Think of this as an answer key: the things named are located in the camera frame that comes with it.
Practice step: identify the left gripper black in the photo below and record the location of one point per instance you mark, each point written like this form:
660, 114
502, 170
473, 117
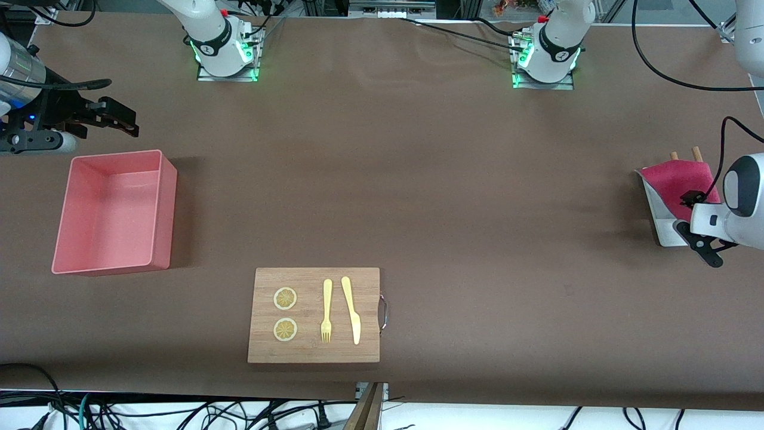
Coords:
692, 197

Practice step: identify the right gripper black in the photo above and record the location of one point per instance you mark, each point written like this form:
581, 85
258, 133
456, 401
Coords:
61, 108

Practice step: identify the pink cloth with grey back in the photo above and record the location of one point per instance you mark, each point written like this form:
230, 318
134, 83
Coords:
677, 182

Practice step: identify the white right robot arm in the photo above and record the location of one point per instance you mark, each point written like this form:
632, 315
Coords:
215, 36

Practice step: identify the white rectangular tray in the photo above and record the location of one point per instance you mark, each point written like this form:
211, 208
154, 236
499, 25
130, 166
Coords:
662, 224

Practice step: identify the pink plastic bin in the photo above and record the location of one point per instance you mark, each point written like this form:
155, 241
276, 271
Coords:
113, 209

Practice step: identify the lemon slice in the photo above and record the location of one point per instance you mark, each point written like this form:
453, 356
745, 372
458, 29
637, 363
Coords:
285, 329
285, 298

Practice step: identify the yellow plastic fork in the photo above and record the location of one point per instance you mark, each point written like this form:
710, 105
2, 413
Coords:
327, 298

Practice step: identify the grey power strip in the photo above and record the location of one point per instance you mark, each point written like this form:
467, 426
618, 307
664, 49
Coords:
391, 8

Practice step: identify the yellow plastic knife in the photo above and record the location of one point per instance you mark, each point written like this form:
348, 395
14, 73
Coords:
352, 310

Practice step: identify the wooden cutting board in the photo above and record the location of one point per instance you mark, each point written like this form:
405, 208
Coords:
313, 352

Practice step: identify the wooden plank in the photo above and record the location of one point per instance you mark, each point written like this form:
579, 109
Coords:
365, 412

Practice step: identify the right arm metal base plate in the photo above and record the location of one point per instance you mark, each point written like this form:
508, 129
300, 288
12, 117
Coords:
230, 77

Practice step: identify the aluminium frame bracket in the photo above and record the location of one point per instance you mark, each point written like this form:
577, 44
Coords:
727, 31
46, 17

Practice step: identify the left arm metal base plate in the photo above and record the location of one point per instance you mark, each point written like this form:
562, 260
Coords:
543, 85

